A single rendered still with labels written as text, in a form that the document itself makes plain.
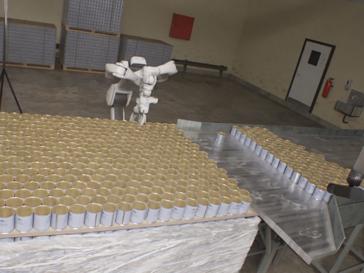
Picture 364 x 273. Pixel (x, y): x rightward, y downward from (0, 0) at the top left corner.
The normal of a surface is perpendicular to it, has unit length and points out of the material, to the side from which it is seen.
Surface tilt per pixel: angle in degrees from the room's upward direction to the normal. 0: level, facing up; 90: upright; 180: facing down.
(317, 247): 0
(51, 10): 90
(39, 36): 88
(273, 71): 90
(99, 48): 92
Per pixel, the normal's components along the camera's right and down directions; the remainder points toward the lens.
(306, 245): 0.21, -0.90
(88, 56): 0.38, 0.47
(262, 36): -0.89, 0.00
